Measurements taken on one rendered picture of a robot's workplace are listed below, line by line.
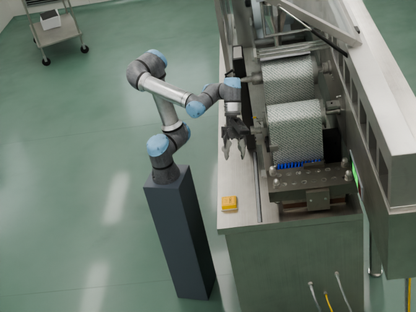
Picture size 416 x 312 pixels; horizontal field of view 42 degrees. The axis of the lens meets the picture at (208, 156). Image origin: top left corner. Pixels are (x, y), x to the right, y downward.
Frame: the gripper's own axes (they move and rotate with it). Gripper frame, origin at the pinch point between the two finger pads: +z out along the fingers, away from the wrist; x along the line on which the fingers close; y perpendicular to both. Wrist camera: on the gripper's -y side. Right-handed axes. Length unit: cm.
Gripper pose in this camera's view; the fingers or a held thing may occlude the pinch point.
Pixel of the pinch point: (234, 157)
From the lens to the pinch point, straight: 241.6
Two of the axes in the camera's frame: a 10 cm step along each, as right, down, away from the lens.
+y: -3.8, -0.6, 9.2
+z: 0.1, 10.0, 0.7
